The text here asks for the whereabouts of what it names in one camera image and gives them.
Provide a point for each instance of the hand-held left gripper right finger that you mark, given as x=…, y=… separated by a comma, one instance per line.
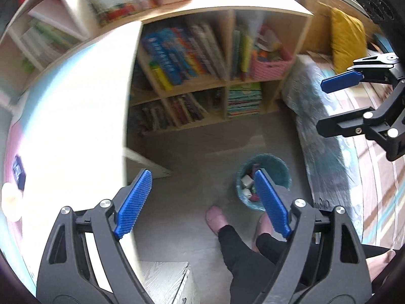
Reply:
x=272, y=202

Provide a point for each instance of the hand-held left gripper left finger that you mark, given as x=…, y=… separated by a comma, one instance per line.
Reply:
x=133, y=205

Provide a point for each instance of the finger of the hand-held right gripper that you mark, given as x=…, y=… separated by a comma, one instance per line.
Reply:
x=345, y=125
x=341, y=80

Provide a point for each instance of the red and white small box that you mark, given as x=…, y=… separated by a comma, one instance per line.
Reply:
x=253, y=198

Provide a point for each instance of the teal woven bin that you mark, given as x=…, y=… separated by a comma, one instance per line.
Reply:
x=275, y=167

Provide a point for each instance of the pink slipper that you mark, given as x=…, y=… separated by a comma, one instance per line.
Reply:
x=216, y=218
x=264, y=224

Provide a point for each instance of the bed with patterned blanket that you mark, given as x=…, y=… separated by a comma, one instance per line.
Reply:
x=332, y=164

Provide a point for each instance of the yellow pillow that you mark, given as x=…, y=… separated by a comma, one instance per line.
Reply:
x=348, y=38

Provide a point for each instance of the person's black trousers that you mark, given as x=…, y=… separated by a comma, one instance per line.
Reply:
x=243, y=266

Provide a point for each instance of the pink storage basket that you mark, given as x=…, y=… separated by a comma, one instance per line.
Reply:
x=272, y=66

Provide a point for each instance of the grey wood-grain cabinet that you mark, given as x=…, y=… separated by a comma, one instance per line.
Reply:
x=164, y=281

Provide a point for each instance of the flat stack of teal books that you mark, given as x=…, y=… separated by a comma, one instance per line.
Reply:
x=243, y=99

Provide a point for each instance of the row of dark books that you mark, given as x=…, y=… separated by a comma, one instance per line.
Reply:
x=177, y=110

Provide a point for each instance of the row of thin upright books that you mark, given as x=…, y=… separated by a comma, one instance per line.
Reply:
x=240, y=53

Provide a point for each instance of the wooden bookshelf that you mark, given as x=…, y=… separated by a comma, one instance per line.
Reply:
x=227, y=85

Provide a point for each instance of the dark blue gum box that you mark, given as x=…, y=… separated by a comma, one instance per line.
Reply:
x=19, y=171

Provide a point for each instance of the white paper cup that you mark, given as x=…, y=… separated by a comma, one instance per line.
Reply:
x=11, y=199

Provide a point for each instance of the row of colourful books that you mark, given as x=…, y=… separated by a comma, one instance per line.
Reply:
x=177, y=53

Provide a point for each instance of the white shelf unit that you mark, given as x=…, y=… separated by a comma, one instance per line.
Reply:
x=63, y=9

